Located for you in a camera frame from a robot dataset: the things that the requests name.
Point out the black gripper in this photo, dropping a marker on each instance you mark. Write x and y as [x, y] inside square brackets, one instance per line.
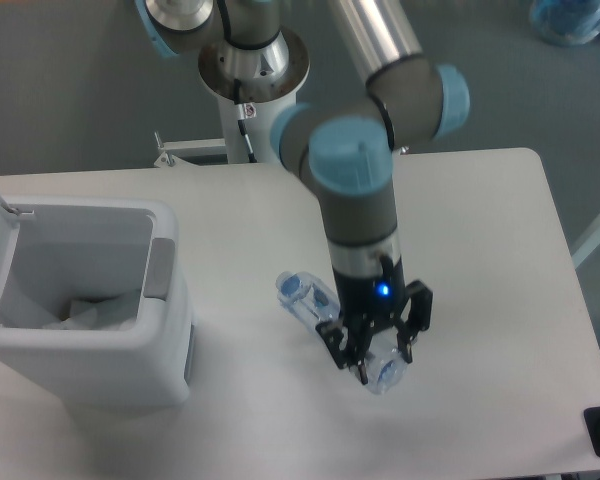
[361, 300]

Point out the clear plastic water bottle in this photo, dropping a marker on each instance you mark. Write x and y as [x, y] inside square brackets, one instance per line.
[311, 302]

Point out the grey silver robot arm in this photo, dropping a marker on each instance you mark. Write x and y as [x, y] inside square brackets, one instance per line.
[412, 99]

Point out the white trash can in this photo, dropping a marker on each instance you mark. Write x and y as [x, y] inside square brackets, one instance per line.
[94, 249]

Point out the blue plastic bag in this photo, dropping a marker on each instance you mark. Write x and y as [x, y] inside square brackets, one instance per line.
[565, 23]

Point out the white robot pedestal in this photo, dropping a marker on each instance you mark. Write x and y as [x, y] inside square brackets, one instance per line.
[253, 87]

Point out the white pedestal base frame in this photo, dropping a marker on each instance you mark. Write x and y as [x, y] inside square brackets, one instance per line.
[195, 150]

